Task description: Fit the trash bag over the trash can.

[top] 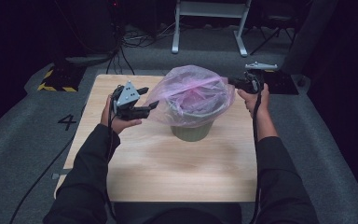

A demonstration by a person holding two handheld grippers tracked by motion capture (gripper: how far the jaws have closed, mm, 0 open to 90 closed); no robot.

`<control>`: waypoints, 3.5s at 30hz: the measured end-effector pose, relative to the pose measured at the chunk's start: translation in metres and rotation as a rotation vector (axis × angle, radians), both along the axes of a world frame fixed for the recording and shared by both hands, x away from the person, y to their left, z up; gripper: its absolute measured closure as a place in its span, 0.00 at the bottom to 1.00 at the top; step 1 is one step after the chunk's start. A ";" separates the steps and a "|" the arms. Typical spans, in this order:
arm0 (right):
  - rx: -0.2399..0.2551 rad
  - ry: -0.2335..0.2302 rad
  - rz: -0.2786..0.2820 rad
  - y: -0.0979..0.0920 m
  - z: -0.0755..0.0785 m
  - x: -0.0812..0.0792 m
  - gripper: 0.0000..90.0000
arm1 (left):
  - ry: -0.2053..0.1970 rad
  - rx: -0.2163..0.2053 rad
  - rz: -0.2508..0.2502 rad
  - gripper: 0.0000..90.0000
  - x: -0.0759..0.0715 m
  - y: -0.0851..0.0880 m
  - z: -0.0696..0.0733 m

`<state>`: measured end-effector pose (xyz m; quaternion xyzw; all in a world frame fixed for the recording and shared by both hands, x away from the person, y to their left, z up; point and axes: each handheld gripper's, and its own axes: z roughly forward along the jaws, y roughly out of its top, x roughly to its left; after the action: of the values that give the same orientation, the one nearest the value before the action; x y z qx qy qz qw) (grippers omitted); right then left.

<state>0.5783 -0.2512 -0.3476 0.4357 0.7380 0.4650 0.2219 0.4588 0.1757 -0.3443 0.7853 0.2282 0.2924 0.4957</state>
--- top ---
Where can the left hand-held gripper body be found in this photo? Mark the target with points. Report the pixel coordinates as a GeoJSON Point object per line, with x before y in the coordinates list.
{"type": "Point", "coordinates": [126, 96]}

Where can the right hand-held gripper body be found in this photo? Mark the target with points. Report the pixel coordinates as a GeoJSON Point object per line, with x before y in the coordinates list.
{"type": "Point", "coordinates": [254, 82]}

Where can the pink plastic bag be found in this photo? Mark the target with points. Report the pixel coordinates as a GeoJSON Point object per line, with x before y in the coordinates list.
{"type": "Point", "coordinates": [192, 87]}

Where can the green trash bin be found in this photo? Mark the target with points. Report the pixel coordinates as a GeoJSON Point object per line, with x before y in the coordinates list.
{"type": "Point", "coordinates": [192, 133]}

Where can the person's right hand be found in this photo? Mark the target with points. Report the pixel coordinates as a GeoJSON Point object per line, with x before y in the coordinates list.
{"type": "Point", "coordinates": [259, 105]}

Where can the person's left hand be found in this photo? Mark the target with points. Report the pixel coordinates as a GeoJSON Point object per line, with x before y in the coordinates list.
{"type": "Point", "coordinates": [118, 124]}

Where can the black yellow striped base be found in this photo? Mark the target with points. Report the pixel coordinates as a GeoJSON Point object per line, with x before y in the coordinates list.
{"type": "Point", "coordinates": [281, 84]}
{"type": "Point", "coordinates": [62, 79]}

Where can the black tripod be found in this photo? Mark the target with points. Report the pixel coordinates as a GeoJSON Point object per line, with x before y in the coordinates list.
{"type": "Point", "coordinates": [267, 40]}

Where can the dark equipment stand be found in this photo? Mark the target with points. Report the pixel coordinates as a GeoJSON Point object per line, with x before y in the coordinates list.
{"type": "Point", "coordinates": [90, 59]}

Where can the white desk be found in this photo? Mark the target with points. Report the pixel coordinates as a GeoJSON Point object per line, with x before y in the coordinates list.
{"type": "Point", "coordinates": [209, 9]}

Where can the person's torso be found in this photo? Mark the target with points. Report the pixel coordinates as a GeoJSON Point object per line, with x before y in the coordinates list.
{"type": "Point", "coordinates": [183, 216]}

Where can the grey post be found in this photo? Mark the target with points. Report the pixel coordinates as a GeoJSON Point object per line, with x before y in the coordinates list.
{"type": "Point", "coordinates": [307, 37]}

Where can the metal table bracket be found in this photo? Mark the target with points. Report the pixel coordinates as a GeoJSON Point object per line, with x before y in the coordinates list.
{"type": "Point", "coordinates": [57, 176]}

